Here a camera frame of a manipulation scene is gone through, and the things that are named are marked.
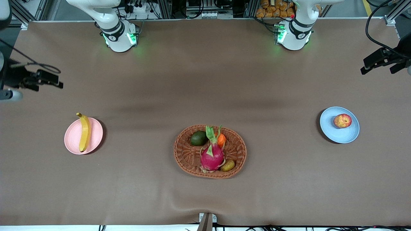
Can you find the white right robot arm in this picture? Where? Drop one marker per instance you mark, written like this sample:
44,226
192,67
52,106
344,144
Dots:
115,29

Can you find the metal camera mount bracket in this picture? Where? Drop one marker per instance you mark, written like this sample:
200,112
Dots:
207,221

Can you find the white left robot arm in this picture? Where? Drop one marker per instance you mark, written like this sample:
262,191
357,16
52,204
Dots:
297,32

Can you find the pink dragon fruit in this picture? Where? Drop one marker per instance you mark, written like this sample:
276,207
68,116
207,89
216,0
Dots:
212,157

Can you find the dark green avocado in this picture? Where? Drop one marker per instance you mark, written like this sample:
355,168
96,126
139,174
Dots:
199,138

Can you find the bag of orange buns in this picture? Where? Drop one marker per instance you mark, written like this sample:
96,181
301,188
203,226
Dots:
273,9

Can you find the brown wicker basket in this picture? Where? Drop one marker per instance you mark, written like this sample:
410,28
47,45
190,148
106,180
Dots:
188,155

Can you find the orange fruit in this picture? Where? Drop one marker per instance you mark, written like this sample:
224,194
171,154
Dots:
222,140

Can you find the red yellow apple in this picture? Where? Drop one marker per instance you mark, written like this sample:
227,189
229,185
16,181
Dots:
342,121

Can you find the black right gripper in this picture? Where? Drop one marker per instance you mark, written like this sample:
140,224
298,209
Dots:
13,78

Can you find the pink plate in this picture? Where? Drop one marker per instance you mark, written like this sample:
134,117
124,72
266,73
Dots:
74,136

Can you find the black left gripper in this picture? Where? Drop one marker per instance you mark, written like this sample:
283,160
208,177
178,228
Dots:
397,55

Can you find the yellow banana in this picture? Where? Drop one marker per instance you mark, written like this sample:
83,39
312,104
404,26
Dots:
85,131

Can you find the aluminium frame post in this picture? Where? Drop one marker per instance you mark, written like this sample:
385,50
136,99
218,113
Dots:
24,14
164,9
396,11
250,8

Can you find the brown kiwi fruit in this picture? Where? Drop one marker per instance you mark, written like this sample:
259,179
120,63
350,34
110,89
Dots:
227,166

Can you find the brown table cover cloth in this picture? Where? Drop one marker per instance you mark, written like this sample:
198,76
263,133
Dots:
205,80

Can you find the light blue plate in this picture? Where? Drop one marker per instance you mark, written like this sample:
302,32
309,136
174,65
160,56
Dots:
337,133

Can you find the white power strip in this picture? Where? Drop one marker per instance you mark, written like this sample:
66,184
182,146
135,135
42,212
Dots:
141,7

